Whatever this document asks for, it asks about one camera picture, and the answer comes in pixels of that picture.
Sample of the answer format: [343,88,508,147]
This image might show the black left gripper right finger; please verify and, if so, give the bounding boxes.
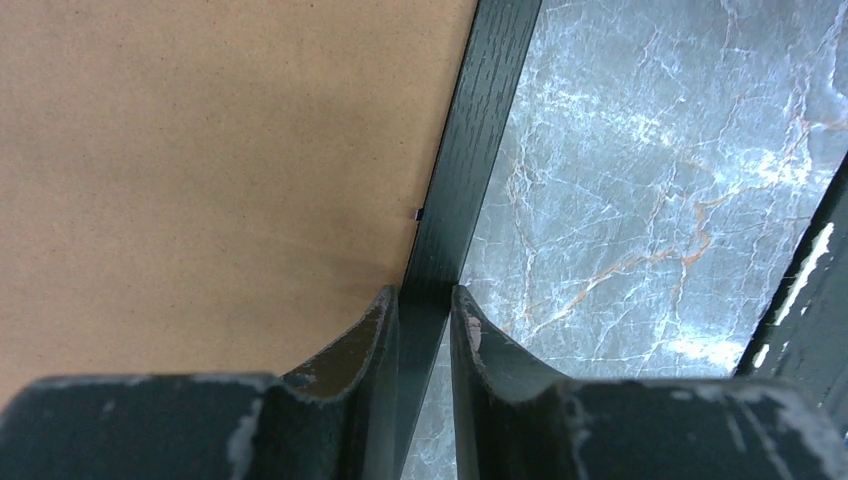
[450,286,847,479]

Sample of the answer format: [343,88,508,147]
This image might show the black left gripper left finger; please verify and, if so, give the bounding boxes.
[1,286,399,479]

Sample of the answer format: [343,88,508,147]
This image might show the black picture frame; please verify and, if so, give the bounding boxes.
[0,0,545,478]

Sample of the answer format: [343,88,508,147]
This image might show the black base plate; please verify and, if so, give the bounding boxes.
[733,160,847,437]

